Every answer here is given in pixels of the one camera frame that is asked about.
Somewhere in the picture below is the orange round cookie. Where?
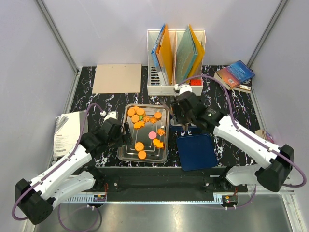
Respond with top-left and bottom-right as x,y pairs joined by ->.
127,107 -> 136,117
131,114 -> 140,123
134,142 -> 144,152
136,108 -> 145,116
138,150 -> 147,160

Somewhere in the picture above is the pink round cookie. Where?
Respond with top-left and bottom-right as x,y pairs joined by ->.
148,131 -> 157,140

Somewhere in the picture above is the blue tin lid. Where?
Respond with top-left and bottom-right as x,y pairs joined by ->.
176,134 -> 218,171

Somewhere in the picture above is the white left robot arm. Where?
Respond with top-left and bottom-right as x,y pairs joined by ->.
12,118 -> 132,225

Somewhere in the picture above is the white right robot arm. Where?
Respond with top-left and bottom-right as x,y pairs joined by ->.
171,91 -> 294,192

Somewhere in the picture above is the orange star cookie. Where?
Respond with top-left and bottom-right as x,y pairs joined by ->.
134,121 -> 145,129

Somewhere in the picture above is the blue cookie tin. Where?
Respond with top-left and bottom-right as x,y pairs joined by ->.
169,98 -> 205,132

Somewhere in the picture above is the steel baking tray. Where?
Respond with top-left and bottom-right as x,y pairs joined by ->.
117,104 -> 169,163

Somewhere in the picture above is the red small box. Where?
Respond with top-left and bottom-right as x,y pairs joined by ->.
190,79 -> 202,86

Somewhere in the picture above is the orange fish cookie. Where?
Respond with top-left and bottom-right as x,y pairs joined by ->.
153,139 -> 165,148

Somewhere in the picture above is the white file organizer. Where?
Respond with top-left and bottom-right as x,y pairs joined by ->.
147,29 -> 206,96

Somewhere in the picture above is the white paper manual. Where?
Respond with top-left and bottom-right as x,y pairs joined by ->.
53,110 -> 87,158

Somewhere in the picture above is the tan clipboard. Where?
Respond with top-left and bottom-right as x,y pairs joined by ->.
92,64 -> 142,94

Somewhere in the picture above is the teal folder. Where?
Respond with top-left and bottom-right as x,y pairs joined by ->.
175,25 -> 195,84

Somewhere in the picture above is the yellow folder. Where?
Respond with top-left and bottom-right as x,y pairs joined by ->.
186,24 -> 205,84

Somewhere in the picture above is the blue paperback book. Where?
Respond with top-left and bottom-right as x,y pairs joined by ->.
216,60 -> 255,88

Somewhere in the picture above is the orange folder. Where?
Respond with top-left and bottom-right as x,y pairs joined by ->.
155,24 -> 173,85

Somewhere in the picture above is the lower paperback book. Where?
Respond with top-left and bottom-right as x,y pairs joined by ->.
214,73 -> 252,93

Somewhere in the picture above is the blue folder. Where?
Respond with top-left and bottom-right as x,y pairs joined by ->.
151,24 -> 167,86

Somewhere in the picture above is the purple box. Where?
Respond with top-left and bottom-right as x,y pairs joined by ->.
255,129 -> 275,144

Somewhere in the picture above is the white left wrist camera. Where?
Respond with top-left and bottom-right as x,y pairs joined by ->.
104,111 -> 118,121

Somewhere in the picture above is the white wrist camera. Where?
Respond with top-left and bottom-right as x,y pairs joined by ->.
173,84 -> 192,95
104,111 -> 118,121

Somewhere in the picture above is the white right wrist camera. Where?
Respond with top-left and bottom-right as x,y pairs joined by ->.
173,84 -> 192,95

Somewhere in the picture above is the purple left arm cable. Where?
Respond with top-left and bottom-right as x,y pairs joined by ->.
11,103 -> 107,232

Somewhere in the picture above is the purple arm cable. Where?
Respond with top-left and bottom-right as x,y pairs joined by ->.
11,103 -> 107,232
176,75 -> 307,210

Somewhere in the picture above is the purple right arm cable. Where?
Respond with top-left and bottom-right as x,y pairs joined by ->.
176,75 -> 307,210

